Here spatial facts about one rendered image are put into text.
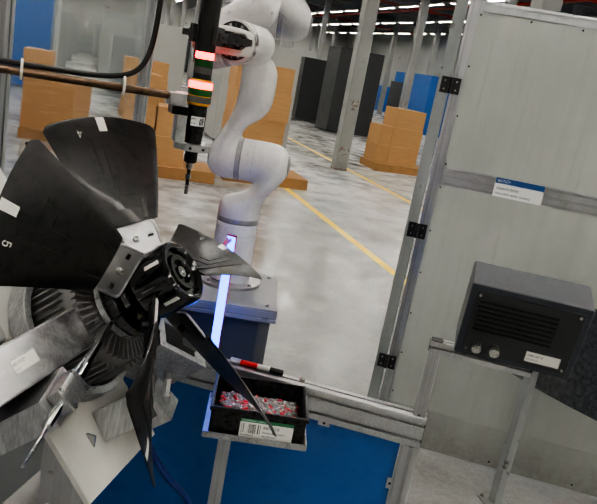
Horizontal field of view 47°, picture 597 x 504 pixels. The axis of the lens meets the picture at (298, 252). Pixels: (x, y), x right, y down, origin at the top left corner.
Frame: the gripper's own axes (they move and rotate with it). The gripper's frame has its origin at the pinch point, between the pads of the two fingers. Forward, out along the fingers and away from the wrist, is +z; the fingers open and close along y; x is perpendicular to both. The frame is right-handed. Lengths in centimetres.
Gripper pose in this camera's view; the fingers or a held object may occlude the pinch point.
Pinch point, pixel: (206, 34)
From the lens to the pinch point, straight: 128.9
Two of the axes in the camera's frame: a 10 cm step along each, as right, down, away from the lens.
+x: 1.7, -9.5, -2.6
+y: -9.6, -2.3, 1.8
